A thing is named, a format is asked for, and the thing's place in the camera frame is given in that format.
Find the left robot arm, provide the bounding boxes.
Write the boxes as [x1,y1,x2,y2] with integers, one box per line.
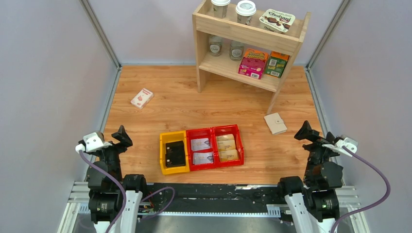
[76,125,149,233]

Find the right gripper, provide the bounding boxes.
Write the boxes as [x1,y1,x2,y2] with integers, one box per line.
[292,120,340,182]

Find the gold cards stack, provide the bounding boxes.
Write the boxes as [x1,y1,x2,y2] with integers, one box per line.
[216,134,239,162]

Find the green carton box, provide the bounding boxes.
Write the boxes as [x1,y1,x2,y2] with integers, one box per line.
[264,51,290,78]

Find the pink orange Scrub Mommy box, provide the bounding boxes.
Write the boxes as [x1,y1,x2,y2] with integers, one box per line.
[238,49,269,80]

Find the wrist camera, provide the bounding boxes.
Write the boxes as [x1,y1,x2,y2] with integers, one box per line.
[322,137,358,157]
[75,131,113,153]

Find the black cards stack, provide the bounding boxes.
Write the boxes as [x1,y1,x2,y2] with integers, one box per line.
[165,141,186,167]

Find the yellow plastic bin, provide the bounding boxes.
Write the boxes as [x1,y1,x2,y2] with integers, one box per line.
[159,131,190,175]

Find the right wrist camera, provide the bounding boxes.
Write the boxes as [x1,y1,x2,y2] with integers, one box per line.
[322,137,358,157]

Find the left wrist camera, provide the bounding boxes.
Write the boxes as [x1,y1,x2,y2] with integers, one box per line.
[75,131,113,153]

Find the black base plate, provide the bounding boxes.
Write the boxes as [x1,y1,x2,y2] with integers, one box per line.
[138,183,287,216]

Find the silver VIP card upper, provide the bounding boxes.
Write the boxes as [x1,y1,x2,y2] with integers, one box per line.
[190,138,211,151]

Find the left paper coffee cup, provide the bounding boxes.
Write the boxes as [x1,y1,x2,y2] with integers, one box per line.
[211,0,231,18]

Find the paper coffee cup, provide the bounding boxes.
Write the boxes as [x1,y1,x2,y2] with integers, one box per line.
[211,0,231,18]
[235,0,257,25]

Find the white red sponge pack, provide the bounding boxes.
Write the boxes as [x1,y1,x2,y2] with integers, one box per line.
[131,88,154,109]

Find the silver VIP card lower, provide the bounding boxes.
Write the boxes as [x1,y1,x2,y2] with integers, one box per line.
[193,152,214,165]

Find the wooden shelf unit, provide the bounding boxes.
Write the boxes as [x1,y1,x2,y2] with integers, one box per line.
[192,0,311,114]

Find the left glass jar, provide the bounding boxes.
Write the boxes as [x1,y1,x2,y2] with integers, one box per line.
[208,35,223,56]

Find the right paper coffee cup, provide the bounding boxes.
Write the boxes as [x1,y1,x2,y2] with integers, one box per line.
[235,0,257,25]

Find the aluminium frame rail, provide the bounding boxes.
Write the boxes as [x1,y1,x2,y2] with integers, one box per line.
[57,182,371,233]

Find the red plastic bin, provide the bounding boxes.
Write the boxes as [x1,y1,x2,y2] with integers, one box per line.
[186,128,217,171]
[211,124,244,167]

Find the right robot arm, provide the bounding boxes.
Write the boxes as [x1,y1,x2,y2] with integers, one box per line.
[277,120,343,233]

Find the Chobani yogurt cup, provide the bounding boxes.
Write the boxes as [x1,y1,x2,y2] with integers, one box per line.
[259,9,295,33]

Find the silver vip card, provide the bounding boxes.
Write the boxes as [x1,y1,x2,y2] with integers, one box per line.
[193,152,214,165]
[190,138,211,151]

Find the glass jar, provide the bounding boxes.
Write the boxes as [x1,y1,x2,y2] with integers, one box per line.
[229,40,244,61]
[208,35,223,56]

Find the beige card holder wallet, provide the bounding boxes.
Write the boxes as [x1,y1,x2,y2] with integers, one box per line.
[264,113,287,135]

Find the right glass jar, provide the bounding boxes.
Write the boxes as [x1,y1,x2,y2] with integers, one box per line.
[229,40,244,61]

